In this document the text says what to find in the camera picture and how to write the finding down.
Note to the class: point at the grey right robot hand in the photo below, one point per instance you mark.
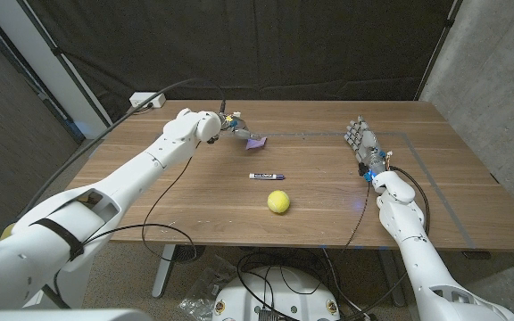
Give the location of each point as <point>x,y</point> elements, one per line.
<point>366,145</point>

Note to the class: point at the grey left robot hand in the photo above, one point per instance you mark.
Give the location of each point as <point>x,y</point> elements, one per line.
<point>239,130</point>

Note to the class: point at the purple sticky note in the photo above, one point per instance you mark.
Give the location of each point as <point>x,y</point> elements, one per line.
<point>257,144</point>

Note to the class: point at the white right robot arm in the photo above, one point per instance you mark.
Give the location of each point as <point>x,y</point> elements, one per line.
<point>404,223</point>

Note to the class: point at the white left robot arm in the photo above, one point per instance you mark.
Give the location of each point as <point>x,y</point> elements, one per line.
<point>118,183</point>

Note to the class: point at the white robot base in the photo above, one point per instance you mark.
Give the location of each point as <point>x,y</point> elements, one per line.
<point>279,294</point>

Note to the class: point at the yellow tennis ball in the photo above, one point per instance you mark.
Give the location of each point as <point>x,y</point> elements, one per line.
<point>279,202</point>

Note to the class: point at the black and white marker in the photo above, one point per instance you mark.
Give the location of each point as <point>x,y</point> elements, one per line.
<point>266,176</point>

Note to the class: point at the black backdrop curtain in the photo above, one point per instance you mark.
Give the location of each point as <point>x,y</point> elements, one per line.
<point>248,49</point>

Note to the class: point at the white power strip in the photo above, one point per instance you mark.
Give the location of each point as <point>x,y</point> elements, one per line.
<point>146,100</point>

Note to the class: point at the black backdrop stand pole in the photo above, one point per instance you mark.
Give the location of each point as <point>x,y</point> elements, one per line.
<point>437,51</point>
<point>67,69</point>

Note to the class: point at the black round floor fan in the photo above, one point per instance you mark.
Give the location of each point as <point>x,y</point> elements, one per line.
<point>188,253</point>

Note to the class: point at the grey table leg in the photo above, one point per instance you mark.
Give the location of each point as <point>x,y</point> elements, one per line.
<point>392,276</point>

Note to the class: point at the clear plastic bag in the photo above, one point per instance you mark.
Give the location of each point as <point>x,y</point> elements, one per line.
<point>208,285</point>

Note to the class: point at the white table leg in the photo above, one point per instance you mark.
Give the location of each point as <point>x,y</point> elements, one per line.
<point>164,269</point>

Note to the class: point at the yellow black floor object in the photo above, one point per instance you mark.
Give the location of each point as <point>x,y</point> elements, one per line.
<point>7,231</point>

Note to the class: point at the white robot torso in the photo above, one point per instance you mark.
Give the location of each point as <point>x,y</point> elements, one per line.
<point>60,315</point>

